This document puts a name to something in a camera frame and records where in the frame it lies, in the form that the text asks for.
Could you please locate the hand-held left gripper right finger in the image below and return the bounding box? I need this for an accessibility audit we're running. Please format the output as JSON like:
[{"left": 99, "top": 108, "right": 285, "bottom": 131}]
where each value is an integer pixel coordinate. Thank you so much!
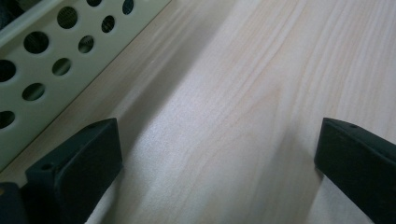
[{"left": 313, "top": 117, "right": 396, "bottom": 224}]

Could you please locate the cream perforated plastic basket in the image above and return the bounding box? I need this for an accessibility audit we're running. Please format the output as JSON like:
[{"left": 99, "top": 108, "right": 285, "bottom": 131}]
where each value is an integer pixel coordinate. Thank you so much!
[{"left": 0, "top": 0, "right": 172, "bottom": 172}]

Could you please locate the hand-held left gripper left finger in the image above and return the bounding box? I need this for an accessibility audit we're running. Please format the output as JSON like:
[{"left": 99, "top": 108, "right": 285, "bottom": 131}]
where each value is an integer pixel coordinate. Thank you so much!
[{"left": 20, "top": 117, "right": 123, "bottom": 224}]

